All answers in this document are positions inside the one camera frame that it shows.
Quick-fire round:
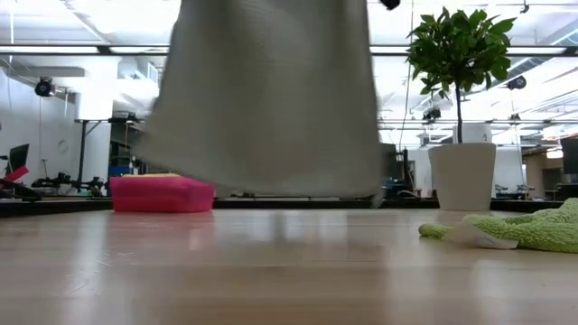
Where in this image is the grey microfiber towel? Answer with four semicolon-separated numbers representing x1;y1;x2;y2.
130;0;386;200

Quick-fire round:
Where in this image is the lime green fluffy towel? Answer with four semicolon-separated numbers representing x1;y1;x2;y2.
418;197;578;254

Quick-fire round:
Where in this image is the pink plastic bin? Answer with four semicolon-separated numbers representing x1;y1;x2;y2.
109;174;216;214

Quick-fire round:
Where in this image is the black monitor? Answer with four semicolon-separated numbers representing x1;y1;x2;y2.
8;143;31;173
382;143;407;181
561;137;578;175

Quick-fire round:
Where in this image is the potted tree in white pot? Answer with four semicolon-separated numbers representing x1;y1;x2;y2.
407;8;517;211

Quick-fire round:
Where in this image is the red panel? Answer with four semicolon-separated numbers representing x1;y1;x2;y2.
0;165;29;184

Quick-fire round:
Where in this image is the black gantry frame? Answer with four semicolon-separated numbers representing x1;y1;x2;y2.
74;117;148;193

